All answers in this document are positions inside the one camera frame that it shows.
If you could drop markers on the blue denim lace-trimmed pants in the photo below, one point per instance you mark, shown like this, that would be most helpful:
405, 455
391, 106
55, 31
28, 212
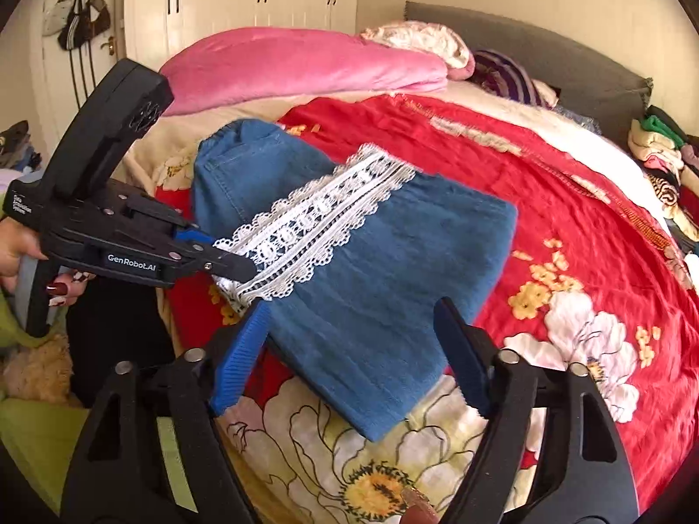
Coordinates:
352, 258

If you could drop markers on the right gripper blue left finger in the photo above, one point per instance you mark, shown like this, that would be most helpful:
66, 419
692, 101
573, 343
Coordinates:
234, 354

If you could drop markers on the grey upholstered headboard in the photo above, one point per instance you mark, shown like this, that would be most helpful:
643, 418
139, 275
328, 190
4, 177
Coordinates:
591, 84

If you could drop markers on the pink plush blanket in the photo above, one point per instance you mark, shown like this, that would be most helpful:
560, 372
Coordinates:
250, 63

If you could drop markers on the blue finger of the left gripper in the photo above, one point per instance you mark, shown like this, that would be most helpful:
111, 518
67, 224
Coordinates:
192, 236
228, 265

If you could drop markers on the stack of folded clothes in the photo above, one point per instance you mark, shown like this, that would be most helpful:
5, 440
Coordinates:
670, 162

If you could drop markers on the red floral bedspread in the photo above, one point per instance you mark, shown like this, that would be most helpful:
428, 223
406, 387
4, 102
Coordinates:
589, 279

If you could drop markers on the cream bed sheet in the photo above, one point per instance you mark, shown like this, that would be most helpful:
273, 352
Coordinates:
168, 149

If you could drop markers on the floral pink pillow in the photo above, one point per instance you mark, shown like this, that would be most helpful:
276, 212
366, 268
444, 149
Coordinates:
435, 39

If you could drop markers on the handbags hanging on door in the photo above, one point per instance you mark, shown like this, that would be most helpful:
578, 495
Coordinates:
74, 25

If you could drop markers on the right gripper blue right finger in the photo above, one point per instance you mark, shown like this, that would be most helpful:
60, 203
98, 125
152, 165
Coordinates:
460, 344

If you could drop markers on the purple striped pillow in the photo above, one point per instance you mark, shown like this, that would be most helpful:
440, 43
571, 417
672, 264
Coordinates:
502, 76

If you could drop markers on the left hand red nails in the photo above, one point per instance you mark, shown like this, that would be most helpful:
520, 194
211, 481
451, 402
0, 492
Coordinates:
17, 242

